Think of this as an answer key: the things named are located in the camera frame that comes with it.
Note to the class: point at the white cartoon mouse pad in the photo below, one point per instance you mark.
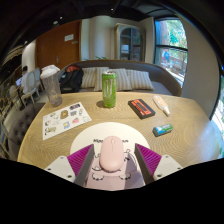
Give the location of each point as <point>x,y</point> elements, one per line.
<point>100,130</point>

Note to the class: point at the large black-framed window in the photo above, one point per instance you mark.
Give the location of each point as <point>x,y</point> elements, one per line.
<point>219,116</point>

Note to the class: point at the arched glass cabinet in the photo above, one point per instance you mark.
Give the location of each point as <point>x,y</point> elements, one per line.
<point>130,42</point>

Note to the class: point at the grey tufted chair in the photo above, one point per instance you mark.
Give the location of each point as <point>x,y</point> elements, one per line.
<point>21,128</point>

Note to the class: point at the white sticker sheet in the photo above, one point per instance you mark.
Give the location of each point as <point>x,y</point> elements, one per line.
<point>65,120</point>

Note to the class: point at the small teal pack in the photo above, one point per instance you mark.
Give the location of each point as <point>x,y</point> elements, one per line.
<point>163,129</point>

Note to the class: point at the black box with orange print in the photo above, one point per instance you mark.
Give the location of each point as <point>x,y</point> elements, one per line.
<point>141,108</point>

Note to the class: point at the black backpack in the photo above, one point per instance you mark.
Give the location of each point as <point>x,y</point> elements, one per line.
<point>71,80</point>

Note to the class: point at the curved brown sofa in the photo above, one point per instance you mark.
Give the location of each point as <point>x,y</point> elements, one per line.
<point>163,80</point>

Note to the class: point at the green drink can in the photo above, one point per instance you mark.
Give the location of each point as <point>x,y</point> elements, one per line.
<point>109,90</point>

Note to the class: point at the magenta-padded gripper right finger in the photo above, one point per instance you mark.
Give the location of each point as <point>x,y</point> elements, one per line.
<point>165,165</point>

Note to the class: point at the pink computer mouse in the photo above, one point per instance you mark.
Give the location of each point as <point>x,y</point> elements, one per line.
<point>112,153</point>

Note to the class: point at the cream white tube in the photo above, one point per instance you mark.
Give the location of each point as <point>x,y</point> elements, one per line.
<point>161,104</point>

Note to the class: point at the white door sign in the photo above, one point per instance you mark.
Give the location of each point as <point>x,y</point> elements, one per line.
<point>69,37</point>

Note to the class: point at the white chair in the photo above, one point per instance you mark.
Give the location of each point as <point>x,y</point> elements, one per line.
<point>31,85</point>

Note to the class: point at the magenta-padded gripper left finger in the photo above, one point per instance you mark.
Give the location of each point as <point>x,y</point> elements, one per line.
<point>63,165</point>

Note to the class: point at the person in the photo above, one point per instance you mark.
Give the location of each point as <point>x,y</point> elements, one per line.
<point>24,75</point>

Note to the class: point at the striped cushion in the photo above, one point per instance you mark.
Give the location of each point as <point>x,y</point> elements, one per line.
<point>141,80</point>
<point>123,80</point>
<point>88,77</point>

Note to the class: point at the wooden door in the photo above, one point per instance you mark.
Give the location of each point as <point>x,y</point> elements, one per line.
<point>55,50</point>

